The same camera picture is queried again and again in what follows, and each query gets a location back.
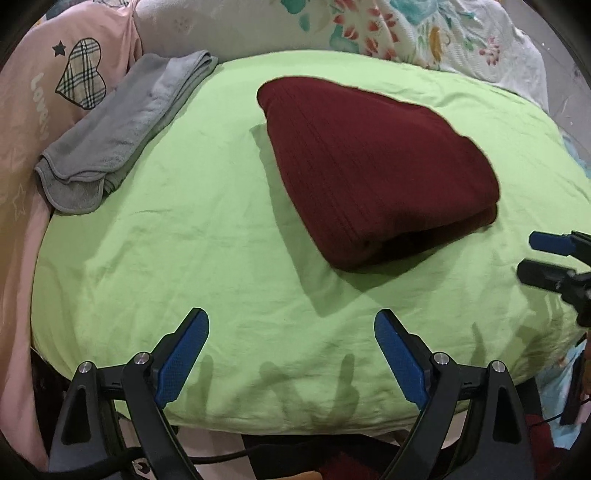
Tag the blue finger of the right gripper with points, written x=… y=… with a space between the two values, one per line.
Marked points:
x=572 y=244
x=573 y=287

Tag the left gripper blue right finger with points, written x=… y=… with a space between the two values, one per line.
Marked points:
x=407 y=356

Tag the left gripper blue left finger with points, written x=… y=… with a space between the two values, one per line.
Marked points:
x=175 y=354

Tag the dark red hooded sweater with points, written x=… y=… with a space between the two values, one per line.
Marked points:
x=374 y=179

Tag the light green bed sheet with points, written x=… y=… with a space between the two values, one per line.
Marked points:
x=203 y=220

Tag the folded grey towel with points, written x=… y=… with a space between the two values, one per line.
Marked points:
x=91 y=160

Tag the white floral quilt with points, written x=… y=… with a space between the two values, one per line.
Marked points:
x=474 y=38

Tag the pink heart print bedding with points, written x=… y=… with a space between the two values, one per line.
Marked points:
x=33 y=115

